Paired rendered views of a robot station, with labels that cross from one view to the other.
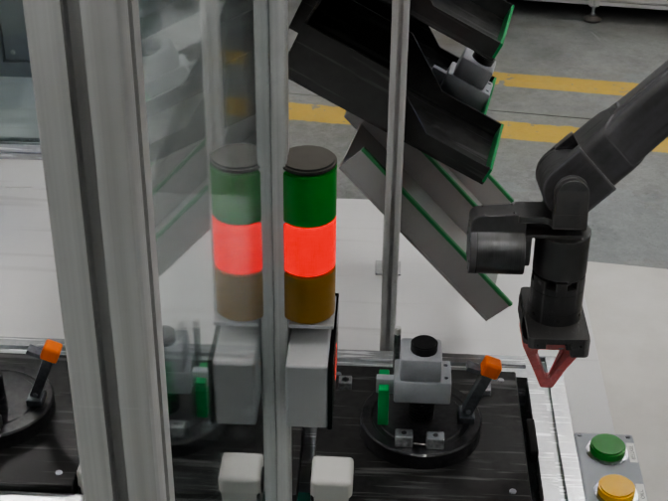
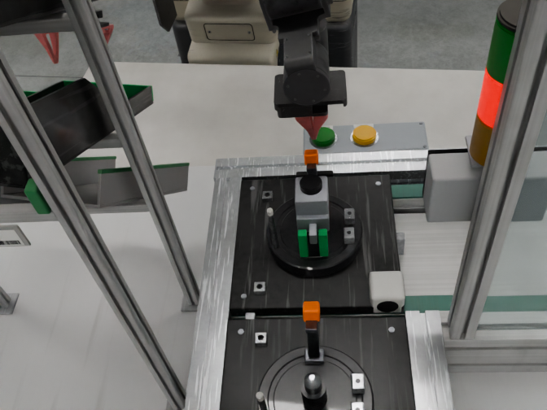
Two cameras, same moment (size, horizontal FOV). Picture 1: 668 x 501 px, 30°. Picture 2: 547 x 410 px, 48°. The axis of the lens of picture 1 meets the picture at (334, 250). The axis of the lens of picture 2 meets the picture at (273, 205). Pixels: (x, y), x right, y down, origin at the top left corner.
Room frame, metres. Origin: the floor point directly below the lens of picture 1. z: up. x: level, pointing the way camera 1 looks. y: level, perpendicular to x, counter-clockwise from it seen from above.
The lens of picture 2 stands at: (1.12, 0.44, 1.71)
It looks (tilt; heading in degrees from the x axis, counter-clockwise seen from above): 50 degrees down; 277
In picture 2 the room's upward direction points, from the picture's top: 9 degrees counter-clockwise
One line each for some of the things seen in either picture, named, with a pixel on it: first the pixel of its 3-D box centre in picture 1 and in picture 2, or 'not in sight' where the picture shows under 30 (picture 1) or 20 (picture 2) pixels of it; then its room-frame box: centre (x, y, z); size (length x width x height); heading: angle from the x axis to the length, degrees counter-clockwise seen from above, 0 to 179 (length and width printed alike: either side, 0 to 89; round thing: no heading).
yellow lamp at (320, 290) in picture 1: (307, 286); (501, 133); (0.95, 0.02, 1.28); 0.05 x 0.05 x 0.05
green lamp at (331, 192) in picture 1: (307, 189); (522, 44); (0.95, 0.02, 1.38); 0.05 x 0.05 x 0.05
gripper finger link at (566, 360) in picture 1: (549, 345); (304, 115); (1.14, -0.24, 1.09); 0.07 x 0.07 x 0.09; 88
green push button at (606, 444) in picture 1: (606, 450); (323, 138); (1.11, -0.32, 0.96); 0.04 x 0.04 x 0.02
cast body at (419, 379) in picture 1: (414, 367); (312, 204); (1.13, -0.09, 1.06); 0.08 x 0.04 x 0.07; 88
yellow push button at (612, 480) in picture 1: (615, 492); (364, 136); (1.04, -0.31, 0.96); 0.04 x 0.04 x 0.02
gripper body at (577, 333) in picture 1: (556, 297); (308, 76); (1.12, -0.24, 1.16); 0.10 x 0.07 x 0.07; 178
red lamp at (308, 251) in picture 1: (307, 239); (510, 92); (0.95, 0.02, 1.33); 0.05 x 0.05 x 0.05
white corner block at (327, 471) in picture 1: (331, 482); (386, 292); (1.04, 0.00, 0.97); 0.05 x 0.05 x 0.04; 88
